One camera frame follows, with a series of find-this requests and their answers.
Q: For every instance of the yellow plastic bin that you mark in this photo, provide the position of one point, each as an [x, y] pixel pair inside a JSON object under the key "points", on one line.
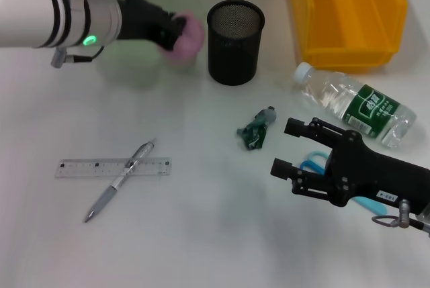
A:
{"points": [[349, 23]]}

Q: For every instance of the clear green-label water bottle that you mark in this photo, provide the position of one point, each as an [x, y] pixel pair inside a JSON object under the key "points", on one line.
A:
{"points": [[356, 103]]}

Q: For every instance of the green translucent fruit bowl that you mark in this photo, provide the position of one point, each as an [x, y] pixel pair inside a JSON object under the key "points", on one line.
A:
{"points": [[134, 63]]}

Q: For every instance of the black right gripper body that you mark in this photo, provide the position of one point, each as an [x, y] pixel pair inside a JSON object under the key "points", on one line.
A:
{"points": [[369, 174]]}

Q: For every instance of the transparent plastic ruler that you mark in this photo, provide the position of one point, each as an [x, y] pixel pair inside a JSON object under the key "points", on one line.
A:
{"points": [[84, 168]]}

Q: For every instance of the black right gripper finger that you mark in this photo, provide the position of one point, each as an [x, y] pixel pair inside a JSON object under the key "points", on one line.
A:
{"points": [[305, 182], [315, 130]]}

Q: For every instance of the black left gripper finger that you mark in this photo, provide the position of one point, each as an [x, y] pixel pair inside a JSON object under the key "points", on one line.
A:
{"points": [[179, 25], [168, 43]]}

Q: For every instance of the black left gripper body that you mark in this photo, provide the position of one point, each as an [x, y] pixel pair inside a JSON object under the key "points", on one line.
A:
{"points": [[141, 23]]}

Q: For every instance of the grey ballpoint pen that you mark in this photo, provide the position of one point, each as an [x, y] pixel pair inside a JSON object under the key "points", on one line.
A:
{"points": [[114, 185]]}

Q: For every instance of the blue scissors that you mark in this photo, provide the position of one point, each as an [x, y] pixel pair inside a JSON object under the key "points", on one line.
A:
{"points": [[315, 160]]}

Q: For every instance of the black mesh pen holder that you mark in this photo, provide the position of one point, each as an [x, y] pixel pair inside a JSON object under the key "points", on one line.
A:
{"points": [[233, 56]]}

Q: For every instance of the pink toy peach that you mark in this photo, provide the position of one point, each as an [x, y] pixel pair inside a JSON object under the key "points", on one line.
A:
{"points": [[191, 43]]}

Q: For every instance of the green plastic wrapper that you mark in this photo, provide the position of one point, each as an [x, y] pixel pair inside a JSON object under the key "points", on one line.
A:
{"points": [[257, 130]]}

